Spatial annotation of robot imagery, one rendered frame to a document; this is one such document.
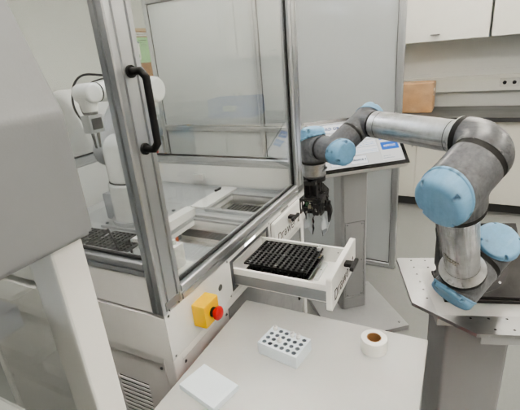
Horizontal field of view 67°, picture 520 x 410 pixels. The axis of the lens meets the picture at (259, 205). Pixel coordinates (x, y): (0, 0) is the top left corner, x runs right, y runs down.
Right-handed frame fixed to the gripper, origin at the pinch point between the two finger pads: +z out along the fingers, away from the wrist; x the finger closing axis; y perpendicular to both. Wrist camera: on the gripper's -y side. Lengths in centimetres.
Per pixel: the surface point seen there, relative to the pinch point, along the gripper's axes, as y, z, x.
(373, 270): -143, 98, -8
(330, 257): -4.1, 12.1, 2.8
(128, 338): 54, 14, -38
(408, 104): -306, 0, -6
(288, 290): 20.1, 12.2, -3.7
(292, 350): 38.7, 17.5, 4.7
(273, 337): 35.7, 17.5, -2.4
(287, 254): 6.0, 7.5, -9.4
